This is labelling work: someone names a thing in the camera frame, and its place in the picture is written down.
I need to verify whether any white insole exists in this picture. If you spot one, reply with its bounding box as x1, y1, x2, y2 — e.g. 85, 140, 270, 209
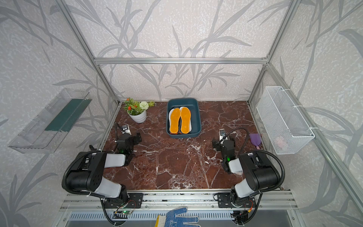
168, 110, 172, 126
189, 111, 192, 132

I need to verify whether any yellow fuzzy insole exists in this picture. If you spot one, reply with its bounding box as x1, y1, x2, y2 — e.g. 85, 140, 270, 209
180, 107, 191, 134
169, 108, 181, 134

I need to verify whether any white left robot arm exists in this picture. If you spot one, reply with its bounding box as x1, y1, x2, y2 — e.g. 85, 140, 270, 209
61, 132, 142, 202

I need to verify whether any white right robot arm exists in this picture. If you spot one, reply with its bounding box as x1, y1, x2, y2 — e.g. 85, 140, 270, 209
212, 127, 285, 209

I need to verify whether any teal plastic storage box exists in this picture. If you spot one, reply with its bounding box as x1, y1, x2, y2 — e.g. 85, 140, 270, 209
166, 98, 201, 139

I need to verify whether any potted artificial plant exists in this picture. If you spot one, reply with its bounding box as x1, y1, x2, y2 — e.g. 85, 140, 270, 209
123, 98, 156, 124

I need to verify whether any green circuit board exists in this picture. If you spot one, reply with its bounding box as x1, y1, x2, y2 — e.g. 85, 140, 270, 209
112, 210, 134, 219

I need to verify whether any blue white work glove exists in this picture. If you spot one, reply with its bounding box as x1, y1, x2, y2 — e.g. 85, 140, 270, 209
155, 207, 200, 227

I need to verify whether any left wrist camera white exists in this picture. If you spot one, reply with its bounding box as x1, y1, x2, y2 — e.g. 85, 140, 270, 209
121, 124, 131, 135

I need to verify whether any white wire mesh basket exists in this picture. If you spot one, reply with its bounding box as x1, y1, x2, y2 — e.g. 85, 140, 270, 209
257, 86, 315, 155

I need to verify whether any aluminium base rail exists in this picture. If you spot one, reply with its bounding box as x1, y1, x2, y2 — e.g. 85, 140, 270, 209
60, 189, 298, 211

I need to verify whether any clear acrylic wall shelf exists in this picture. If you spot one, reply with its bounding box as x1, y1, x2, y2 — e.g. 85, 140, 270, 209
8, 89, 92, 154

